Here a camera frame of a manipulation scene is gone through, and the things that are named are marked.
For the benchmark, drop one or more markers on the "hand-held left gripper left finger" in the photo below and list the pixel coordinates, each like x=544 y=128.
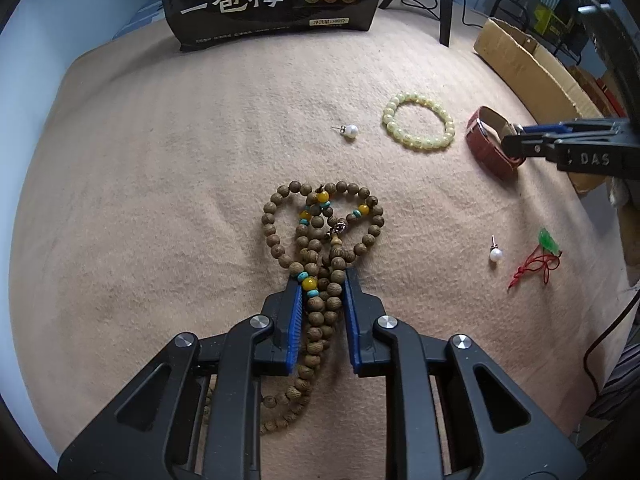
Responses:
x=295 y=320

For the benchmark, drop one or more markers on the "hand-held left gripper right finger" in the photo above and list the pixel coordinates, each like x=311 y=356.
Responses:
x=351 y=320

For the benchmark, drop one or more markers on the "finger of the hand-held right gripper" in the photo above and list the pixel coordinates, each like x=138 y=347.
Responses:
x=570 y=128
x=525 y=146

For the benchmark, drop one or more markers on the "brown leather wristwatch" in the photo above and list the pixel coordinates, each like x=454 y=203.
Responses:
x=482 y=152

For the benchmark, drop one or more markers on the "cardboard box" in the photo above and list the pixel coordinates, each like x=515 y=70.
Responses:
x=520 y=60

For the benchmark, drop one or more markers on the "pearl stud earring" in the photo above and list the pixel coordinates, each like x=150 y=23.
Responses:
x=496 y=255
x=353 y=132

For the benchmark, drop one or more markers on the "yellow box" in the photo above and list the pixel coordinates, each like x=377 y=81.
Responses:
x=550 y=22

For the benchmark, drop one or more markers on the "black metal clothes rack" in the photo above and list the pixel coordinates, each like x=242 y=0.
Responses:
x=500 y=7

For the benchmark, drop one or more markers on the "black tripod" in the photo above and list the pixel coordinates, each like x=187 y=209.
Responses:
x=445 y=20

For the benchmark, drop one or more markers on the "striped grey cloth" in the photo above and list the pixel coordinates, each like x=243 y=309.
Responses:
x=620 y=385

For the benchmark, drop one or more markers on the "black snack bag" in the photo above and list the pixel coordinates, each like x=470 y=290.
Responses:
x=250 y=10

